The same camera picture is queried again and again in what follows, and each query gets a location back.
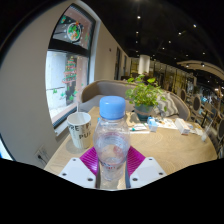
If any long white box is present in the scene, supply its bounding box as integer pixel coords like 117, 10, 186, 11
174, 117, 191, 135

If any white mug with black letters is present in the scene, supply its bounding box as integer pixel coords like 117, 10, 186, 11
66, 111, 93, 150

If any group of grey dining chairs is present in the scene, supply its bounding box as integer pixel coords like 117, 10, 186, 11
179, 88, 224, 158

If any clear bottle with blue cap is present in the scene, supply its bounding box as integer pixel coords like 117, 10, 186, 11
92, 95, 132, 190

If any grey curved sofa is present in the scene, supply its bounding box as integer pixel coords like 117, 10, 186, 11
78, 79, 192, 122

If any white wall socket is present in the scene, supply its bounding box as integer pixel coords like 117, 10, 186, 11
34, 144, 51, 166

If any small upright blue carton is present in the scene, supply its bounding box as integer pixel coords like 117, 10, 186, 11
147, 117, 159, 133

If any green potted plant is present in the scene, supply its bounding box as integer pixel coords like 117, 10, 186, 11
124, 74, 168, 122

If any printed white leaflet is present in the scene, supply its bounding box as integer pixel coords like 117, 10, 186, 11
156, 118, 179, 130

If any white toothpaste tube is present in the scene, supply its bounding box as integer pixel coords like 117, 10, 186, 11
129, 123, 149, 133

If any group of ceiling spotlights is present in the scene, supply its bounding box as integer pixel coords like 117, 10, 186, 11
131, 4, 224, 68

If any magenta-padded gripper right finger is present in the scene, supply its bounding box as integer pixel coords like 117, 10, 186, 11
125, 145, 168, 190

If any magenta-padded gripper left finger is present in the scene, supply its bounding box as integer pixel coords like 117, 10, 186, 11
58, 146, 100, 190

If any window with festive stickers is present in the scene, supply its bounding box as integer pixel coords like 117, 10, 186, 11
44, 3, 98, 129

